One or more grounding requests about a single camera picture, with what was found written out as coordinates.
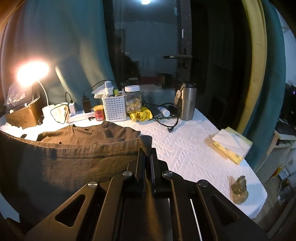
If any white desk lamp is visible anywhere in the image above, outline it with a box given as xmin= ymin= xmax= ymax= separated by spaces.
xmin=16 ymin=60 xmax=54 ymax=123

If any yellow curtain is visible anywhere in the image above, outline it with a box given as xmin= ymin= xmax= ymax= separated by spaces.
xmin=236 ymin=1 xmax=267 ymax=133

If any yellow snack bag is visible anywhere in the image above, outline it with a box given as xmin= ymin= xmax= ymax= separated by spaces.
xmin=129 ymin=107 xmax=153 ymax=122

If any small white bottle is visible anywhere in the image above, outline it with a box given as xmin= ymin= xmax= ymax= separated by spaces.
xmin=158 ymin=106 xmax=171 ymax=118

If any dark brown t-shirt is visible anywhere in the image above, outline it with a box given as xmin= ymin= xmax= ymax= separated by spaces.
xmin=1 ymin=121 xmax=152 ymax=226

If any teal curtain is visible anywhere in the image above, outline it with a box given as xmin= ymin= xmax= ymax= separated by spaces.
xmin=1 ymin=1 xmax=115 ymax=109

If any white quilted table cloth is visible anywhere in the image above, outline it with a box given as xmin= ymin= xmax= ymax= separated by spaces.
xmin=1 ymin=110 xmax=267 ymax=218

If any yellow tissue pack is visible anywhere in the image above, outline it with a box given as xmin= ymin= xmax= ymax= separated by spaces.
xmin=205 ymin=127 xmax=253 ymax=165

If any white perforated plastic basket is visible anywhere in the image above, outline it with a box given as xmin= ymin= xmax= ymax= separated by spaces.
xmin=102 ymin=91 xmax=127 ymax=122

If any stainless steel tumbler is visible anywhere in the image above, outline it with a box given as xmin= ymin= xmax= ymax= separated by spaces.
xmin=180 ymin=83 xmax=197 ymax=121

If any red yellow-lid can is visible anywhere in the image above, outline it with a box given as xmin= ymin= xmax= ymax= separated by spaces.
xmin=93 ymin=105 xmax=105 ymax=121

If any brown cardboard box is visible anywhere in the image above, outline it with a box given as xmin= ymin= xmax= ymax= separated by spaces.
xmin=5 ymin=98 xmax=44 ymax=129

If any clear jar white lid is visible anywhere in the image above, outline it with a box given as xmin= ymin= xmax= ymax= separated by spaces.
xmin=125 ymin=85 xmax=142 ymax=114

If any black power adapter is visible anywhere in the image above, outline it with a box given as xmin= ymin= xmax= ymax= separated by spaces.
xmin=82 ymin=96 xmax=91 ymax=113

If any white power strip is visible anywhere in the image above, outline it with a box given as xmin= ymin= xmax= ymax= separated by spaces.
xmin=67 ymin=111 xmax=95 ymax=123

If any small olive figurine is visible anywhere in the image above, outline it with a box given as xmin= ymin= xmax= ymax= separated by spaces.
xmin=229 ymin=175 xmax=249 ymax=204

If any black charging cable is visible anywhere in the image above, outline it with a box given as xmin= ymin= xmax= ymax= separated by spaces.
xmin=140 ymin=101 xmax=181 ymax=133

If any white usb charger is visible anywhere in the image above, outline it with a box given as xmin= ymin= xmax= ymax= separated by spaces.
xmin=69 ymin=102 xmax=76 ymax=116

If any cream cartoon mug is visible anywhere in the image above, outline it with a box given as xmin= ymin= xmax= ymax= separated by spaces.
xmin=50 ymin=102 xmax=70 ymax=124

